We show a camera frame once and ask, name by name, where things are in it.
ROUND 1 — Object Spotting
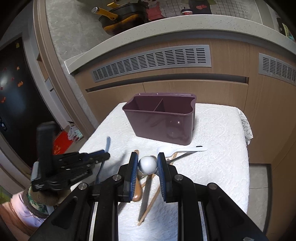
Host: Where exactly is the brown wooden spoon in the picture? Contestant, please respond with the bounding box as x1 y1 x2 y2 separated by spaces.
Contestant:
132 150 142 202

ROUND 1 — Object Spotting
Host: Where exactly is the white plastic spoon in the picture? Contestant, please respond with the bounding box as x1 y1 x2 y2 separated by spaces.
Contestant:
137 146 208 175

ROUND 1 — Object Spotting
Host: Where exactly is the light wooden chopstick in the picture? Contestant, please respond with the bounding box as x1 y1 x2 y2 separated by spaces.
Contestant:
137 186 160 226

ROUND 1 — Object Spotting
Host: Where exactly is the light blue handled scoop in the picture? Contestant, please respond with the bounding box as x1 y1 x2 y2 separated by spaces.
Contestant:
94 136 111 185

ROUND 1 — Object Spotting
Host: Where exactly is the white lace tablecloth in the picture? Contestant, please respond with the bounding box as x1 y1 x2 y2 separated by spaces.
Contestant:
80 103 252 240

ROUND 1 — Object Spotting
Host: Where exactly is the maroon plastic utensil caddy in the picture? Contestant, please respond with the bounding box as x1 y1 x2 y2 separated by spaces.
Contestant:
122 92 197 146

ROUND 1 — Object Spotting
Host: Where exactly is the long grey vent grille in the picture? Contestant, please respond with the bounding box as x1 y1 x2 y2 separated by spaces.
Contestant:
90 45 212 83

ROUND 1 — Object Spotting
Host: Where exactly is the short grey vent grille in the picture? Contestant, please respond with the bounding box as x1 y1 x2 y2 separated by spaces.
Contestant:
258 53 296 86

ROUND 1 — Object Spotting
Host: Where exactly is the grey stone countertop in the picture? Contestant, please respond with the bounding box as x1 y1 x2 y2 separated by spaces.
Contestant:
64 15 295 74

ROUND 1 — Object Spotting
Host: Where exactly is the black pot yellow handle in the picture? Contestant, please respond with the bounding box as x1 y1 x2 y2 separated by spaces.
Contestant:
91 3 149 36

